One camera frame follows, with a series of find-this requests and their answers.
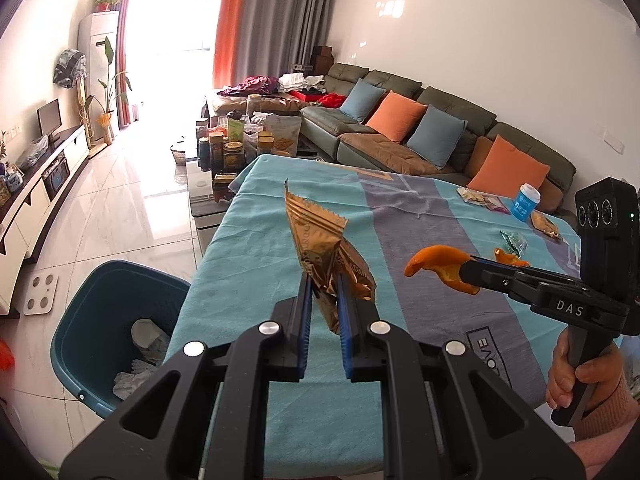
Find crushed dotted paper cup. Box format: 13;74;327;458
131;319;174;366

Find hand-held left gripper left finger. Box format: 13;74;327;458
60;272;316;480

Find window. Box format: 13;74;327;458
132;0;222;92

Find golden snack wrapper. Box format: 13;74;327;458
284;178;377;336

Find white clothes pile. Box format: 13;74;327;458
279;72;326;92

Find small blue cushion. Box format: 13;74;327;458
340;80;387;124

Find black monitor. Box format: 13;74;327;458
37;100;64;144

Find purple clothes pile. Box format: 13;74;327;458
222;75;281;97

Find clear biscuit packet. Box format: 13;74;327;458
457;187;494;206

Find white standing air conditioner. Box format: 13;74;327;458
77;10;121;147

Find white bathroom scale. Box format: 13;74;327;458
23;274;60;317

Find white tissue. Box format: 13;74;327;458
114;357;162;401

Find white television cabinet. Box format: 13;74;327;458
0;125;91;317

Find green sofa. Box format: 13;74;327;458
205;62;578;216

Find clear green wrapper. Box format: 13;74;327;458
500;229;529;256

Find cloth covered fan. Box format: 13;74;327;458
53;48;87;90

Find large orange cushion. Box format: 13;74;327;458
467;135;551;201

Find person's right forearm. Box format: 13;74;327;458
570;375;640;480

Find brown snack packet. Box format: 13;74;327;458
530;210;564;242

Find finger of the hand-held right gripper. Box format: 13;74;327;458
468;255;577;287
459;261;540;307

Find kraft snack bag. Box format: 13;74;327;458
262;115;303;159

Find grey and orange side curtain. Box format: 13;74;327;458
116;0;137;129

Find blue cup with white lid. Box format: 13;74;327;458
510;183;542;222

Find person's right hand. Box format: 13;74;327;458
546;332;624;413

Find blue trash bin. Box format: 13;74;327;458
50;259;191;420

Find orange peel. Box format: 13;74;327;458
494;247;531;267
404;245;481;296

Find glass coffee table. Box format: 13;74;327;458
186;105;323;256

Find brown cushion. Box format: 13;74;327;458
462;136;496;176

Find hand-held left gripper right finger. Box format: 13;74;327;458
335;272;586;480

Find blue white porcelain jar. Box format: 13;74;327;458
2;162;24;192

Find tall floor plant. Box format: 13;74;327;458
84;37;134;147

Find large blue cushion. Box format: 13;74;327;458
406;104;469;170

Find brown lidded jar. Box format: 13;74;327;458
222;141;246;169

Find brown stacked boxes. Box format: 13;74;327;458
312;46;335;76

